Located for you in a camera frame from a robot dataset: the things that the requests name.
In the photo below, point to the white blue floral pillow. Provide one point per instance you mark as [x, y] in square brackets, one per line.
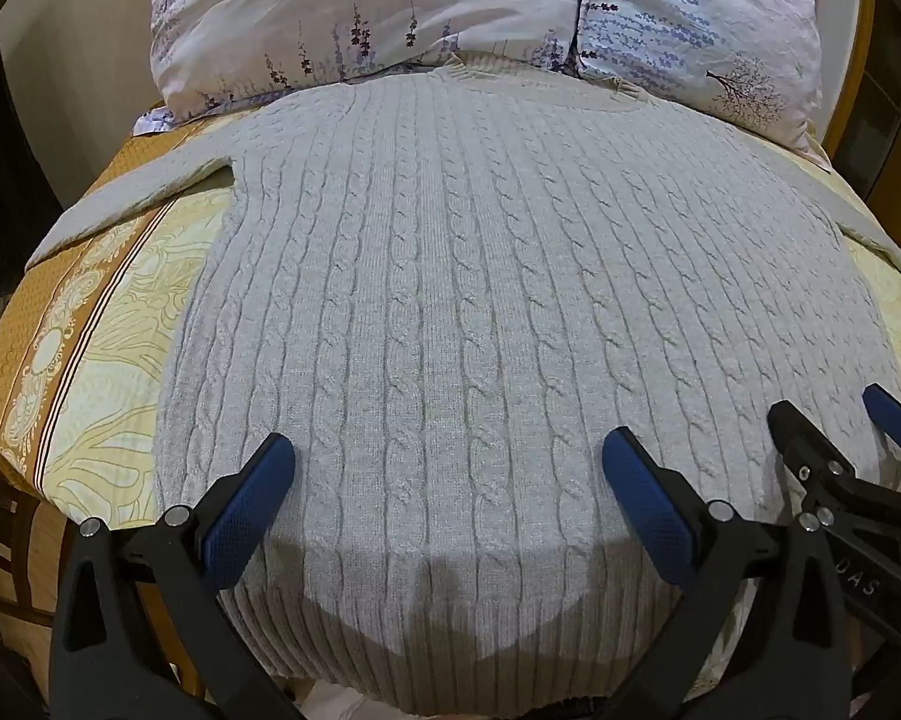
[690, 22]

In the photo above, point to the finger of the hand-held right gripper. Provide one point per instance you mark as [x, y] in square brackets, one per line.
[894, 420]
[799, 442]

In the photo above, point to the wooden bed headboard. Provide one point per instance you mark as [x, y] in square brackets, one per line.
[882, 90]

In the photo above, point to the pink floral pillow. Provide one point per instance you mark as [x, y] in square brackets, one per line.
[330, 7]

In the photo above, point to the dark cabinet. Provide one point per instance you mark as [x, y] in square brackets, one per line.
[7, 187]

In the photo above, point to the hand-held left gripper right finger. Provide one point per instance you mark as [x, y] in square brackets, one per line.
[645, 510]

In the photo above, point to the brown wooden furniture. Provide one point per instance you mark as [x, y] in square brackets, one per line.
[15, 562]

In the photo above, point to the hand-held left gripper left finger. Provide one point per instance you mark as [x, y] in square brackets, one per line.
[249, 510]

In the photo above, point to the yellow patterned bed sheet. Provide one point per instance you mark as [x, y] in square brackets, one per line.
[97, 360]

